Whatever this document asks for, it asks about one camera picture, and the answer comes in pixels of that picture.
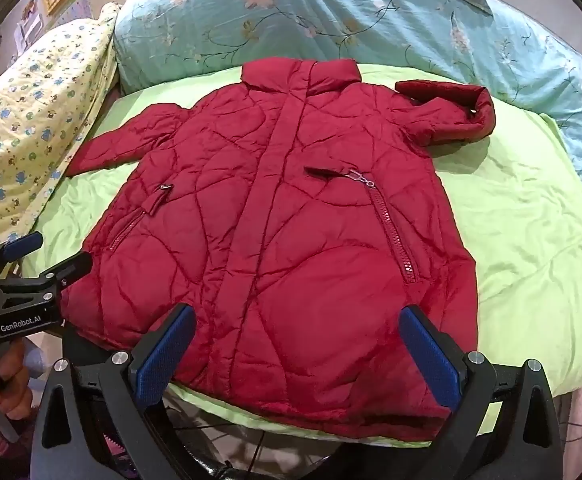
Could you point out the yellow printed blanket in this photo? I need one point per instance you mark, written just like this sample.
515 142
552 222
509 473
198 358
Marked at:
31 110

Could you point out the light green bed sheet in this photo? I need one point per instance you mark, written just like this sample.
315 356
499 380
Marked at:
521 235

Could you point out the paper wall picture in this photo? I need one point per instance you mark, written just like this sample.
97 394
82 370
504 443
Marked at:
28 17

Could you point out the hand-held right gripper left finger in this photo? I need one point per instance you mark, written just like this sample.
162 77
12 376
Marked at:
163 355

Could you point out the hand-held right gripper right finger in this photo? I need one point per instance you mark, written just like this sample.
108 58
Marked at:
428 355

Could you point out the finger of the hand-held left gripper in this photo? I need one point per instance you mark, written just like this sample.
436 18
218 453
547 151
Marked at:
23 244
71 267

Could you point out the teal floral quilt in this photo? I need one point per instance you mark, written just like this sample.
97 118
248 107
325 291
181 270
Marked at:
371 25

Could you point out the person's left hand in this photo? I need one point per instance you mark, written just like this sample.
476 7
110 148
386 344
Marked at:
13 370

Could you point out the red quilted jacket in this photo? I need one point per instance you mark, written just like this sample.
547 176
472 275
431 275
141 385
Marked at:
271 260

